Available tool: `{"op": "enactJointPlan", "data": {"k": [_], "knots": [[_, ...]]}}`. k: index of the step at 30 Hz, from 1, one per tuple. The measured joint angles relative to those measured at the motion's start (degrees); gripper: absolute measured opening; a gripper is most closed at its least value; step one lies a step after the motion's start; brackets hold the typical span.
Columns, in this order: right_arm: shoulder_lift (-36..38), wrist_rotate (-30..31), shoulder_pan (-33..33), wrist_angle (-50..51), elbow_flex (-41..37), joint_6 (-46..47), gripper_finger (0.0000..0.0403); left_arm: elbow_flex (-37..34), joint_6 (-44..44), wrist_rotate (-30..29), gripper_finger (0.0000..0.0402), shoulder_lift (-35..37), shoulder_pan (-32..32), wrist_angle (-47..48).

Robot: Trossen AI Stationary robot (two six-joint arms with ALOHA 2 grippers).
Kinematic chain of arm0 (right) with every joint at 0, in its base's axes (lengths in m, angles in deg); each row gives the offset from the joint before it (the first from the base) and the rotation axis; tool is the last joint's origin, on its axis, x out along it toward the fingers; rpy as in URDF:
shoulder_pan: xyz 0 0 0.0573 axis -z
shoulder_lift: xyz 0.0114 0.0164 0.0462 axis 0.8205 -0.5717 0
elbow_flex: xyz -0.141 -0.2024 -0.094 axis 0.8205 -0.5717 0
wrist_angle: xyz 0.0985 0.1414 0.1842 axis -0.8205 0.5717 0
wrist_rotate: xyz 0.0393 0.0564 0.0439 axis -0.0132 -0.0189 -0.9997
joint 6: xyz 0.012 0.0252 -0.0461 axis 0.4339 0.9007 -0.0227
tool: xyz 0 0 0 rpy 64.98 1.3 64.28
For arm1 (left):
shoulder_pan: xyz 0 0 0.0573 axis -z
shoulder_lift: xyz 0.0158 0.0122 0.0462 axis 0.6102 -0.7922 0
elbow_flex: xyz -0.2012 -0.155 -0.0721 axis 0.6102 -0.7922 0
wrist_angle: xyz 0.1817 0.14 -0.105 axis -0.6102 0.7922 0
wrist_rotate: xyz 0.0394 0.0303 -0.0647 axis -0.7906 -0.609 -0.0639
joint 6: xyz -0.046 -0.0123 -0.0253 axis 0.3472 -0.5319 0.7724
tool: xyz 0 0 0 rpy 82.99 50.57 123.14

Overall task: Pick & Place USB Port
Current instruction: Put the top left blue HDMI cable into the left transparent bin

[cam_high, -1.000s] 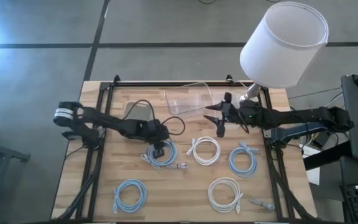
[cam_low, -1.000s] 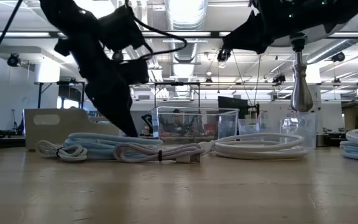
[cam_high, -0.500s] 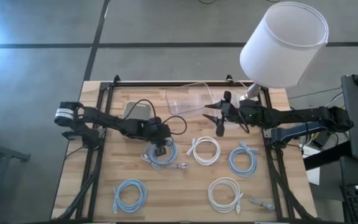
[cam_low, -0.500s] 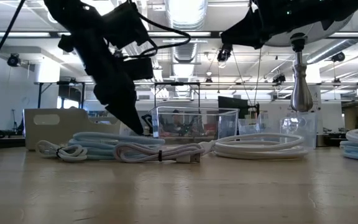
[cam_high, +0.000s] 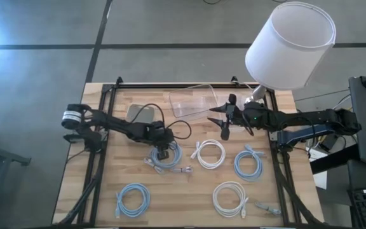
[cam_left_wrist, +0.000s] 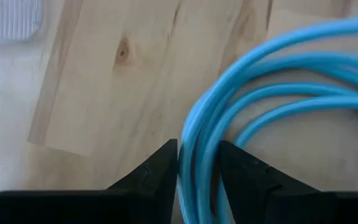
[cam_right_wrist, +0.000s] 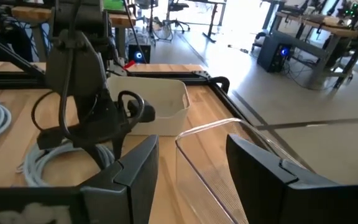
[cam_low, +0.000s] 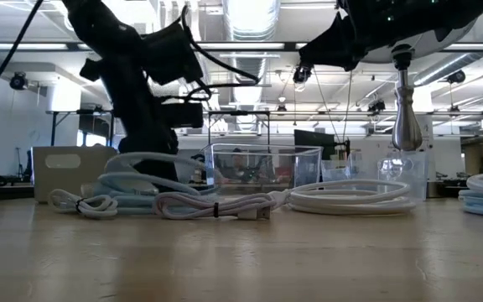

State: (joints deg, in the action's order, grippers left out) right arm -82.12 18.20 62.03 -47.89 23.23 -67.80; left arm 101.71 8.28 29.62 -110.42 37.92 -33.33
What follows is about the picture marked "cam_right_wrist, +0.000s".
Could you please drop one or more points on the black office chair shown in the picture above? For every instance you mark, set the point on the black office chair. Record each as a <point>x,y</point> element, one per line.
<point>177,12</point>

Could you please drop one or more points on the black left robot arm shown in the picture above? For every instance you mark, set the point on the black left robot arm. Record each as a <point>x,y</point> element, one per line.
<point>79,62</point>

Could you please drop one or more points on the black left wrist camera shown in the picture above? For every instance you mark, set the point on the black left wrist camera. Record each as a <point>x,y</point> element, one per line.
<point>143,112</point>

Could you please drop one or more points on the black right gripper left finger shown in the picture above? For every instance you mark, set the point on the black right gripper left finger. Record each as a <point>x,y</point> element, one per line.
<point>135,180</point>

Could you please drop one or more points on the black computer tower blue light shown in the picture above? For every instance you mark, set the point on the black computer tower blue light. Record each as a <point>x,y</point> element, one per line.
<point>139,54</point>

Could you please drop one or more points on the white plastic bin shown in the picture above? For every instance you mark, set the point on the white plastic bin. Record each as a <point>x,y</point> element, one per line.
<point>166,126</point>

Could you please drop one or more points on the wooden workbench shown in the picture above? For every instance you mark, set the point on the wooden workbench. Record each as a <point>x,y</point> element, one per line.
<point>30,14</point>

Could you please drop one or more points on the black table clamp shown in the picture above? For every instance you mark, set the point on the black table clamp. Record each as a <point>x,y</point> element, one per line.
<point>221,81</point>

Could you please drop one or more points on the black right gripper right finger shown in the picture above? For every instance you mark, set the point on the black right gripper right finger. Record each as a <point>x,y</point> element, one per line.
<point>266,193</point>

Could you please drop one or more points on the clear plastic bin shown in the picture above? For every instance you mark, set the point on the clear plastic bin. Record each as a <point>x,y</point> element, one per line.
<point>197,186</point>

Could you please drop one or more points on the black diagonal frame strut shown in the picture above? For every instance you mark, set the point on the black diagonal frame strut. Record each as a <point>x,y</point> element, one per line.
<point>11,53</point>

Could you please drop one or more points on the small red object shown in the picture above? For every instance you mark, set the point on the small red object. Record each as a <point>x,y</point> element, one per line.
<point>130,64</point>

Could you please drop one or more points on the wooden desk grey legs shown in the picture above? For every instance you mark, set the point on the wooden desk grey legs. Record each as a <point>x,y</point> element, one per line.
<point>322,53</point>

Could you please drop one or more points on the grey computer tower blue light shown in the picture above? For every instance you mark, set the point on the grey computer tower blue light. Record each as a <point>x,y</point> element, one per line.
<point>272,54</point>

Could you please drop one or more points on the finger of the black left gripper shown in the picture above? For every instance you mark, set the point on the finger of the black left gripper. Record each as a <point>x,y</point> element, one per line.
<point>99,155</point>
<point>118,147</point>

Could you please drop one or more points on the black-legged desk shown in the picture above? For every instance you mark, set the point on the black-legged desk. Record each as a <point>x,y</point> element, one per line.
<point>213,28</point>

